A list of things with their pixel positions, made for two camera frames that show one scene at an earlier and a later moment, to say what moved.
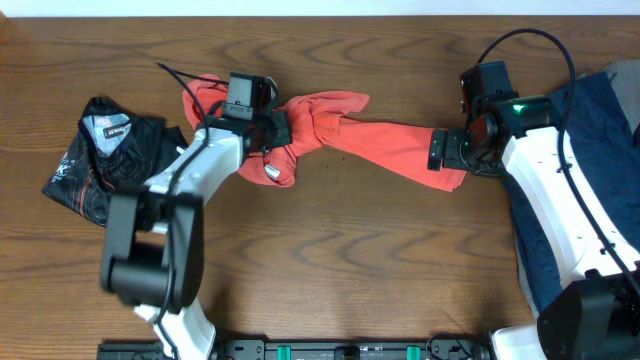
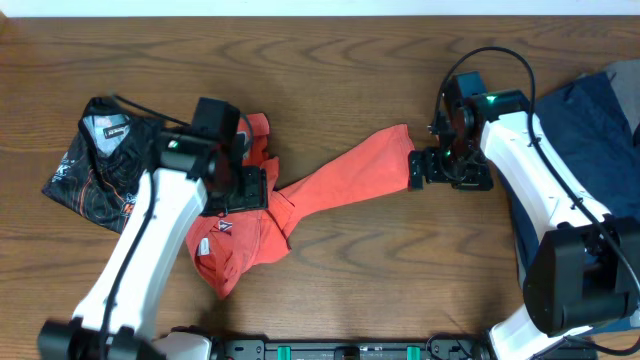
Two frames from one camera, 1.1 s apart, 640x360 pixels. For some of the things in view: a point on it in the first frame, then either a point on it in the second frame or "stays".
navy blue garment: x=592 y=115 stays
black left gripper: x=282 y=129 → x=251 y=191
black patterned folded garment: x=112 y=151 stays
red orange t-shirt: x=322 y=124 → x=225 y=246
